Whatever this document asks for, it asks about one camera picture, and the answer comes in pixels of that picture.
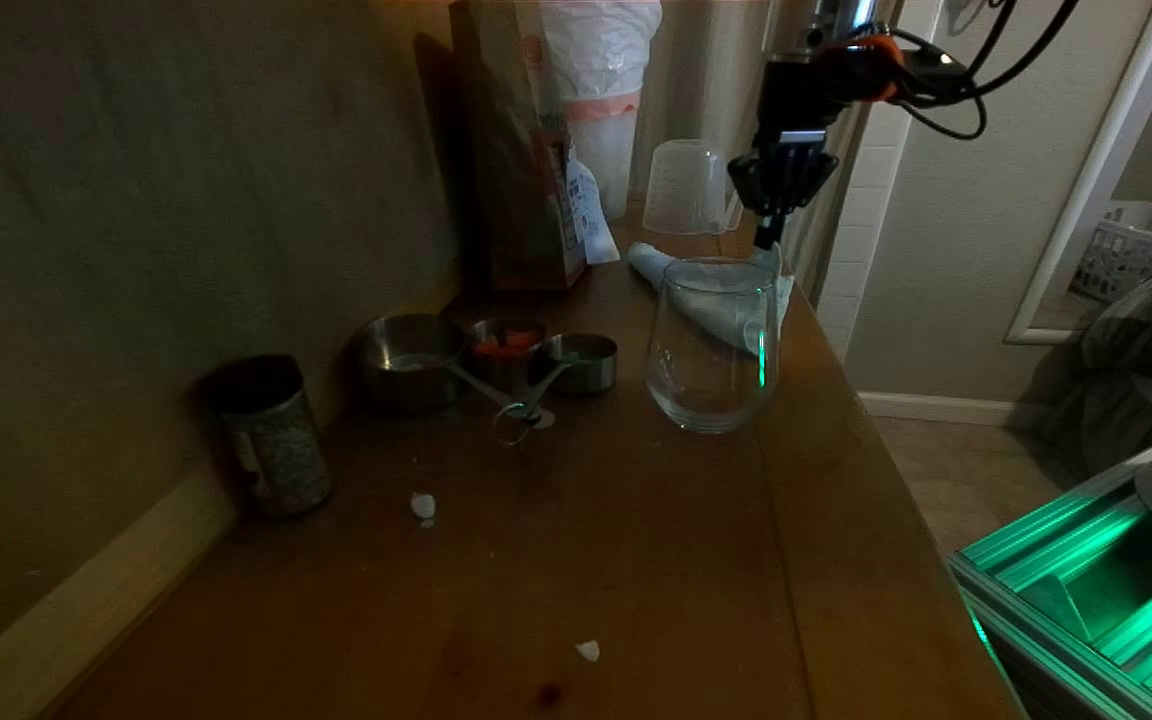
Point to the green lit aluminium robot base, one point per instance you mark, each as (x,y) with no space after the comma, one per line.
(1067,598)

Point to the white bin with liner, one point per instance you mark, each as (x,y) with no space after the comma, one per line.
(603,53)

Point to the stemless wine glass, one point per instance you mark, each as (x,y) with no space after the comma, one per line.
(707,387)

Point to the small steel measuring cup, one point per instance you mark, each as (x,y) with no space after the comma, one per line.
(574,367)

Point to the clear plastic measuring pitcher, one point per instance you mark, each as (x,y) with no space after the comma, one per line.
(691,191)

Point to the white crumb near can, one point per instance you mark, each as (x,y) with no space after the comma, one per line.
(426,507)

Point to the large steel measuring cup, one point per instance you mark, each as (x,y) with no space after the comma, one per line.
(419,367)

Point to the plaid blanket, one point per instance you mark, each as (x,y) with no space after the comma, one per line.
(1090,396)

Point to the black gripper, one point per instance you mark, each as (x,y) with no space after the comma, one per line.
(797,106)

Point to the measuring cup with red bits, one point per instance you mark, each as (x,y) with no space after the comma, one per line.
(500,349)

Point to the white laundry basket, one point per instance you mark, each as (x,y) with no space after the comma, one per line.
(1116,255)

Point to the patterned tin can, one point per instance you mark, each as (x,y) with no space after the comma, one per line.
(274,439)

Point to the white crumb front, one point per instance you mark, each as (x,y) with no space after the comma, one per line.
(591,651)

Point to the small steel measuring spoon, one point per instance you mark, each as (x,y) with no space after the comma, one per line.
(519,417)

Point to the light blue towel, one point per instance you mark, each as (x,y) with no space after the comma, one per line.
(728,301)

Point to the brown paper bag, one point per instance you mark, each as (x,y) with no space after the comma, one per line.
(500,140)

